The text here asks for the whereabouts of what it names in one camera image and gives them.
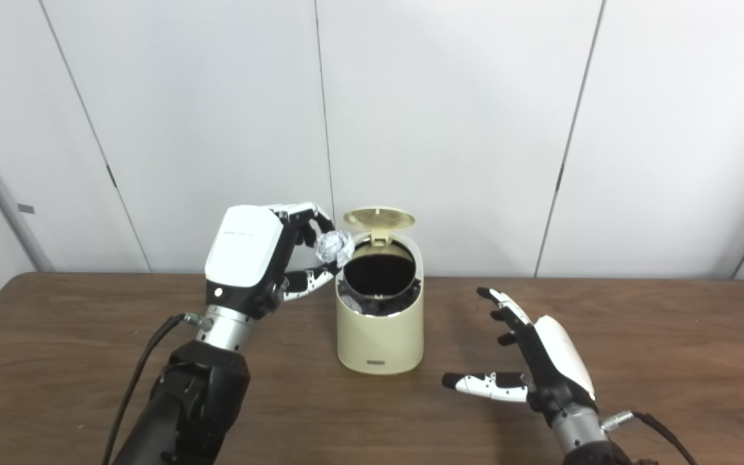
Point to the small grey wall label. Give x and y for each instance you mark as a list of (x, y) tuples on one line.
[(26, 208)]

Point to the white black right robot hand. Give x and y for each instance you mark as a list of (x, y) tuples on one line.
[(559, 361)]

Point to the white paper ball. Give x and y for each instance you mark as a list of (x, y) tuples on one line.
[(334, 248)]

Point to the black bin liner bag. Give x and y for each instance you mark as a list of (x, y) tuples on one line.
[(372, 305)]

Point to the round cream bin lid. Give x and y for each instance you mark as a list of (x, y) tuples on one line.
[(378, 218)]

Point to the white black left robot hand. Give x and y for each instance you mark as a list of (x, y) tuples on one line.
[(243, 248)]

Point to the cream-colored bin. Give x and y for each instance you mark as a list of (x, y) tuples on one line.
[(378, 339)]

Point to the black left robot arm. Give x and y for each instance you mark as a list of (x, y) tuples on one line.
[(197, 394)]

